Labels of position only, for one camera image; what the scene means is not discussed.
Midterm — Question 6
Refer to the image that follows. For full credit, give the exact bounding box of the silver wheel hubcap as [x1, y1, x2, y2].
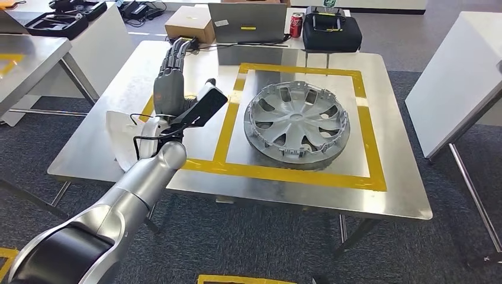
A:
[243, 80, 351, 164]

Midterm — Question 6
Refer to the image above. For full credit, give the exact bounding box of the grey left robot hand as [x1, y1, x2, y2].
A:
[153, 37, 196, 117]

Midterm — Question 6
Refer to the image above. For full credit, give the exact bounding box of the steel workbench table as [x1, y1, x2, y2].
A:
[47, 39, 433, 260]
[0, 34, 99, 220]
[427, 59, 502, 269]

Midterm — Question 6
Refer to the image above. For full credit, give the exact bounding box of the red soda can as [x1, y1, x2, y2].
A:
[289, 12, 304, 39]

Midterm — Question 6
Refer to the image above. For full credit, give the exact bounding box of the orange tool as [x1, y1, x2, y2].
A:
[0, 0, 27, 11]

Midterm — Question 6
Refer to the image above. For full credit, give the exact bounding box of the grey laptop with stickers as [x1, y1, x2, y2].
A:
[208, 2, 288, 44]

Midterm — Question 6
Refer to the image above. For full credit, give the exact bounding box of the black carry bag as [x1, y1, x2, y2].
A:
[302, 5, 363, 53]

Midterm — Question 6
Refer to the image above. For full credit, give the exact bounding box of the black charger with cables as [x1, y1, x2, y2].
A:
[119, 0, 168, 27]

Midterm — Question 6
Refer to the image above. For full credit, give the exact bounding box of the yellow floor tape square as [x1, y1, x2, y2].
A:
[197, 275, 297, 284]
[0, 247, 19, 281]

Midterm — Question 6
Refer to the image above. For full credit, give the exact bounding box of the yellow table tape rectangle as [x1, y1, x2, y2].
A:
[0, 53, 25, 77]

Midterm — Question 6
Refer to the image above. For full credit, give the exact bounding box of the small brown cardboard box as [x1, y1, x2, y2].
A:
[165, 5, 216, 44]

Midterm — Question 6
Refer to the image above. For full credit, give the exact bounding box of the black open tool case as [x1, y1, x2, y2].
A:
[24, 12, 89, 41]

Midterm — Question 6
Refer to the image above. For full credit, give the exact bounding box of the dark grey laptop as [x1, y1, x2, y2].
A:
[0, 9, 29, 35]

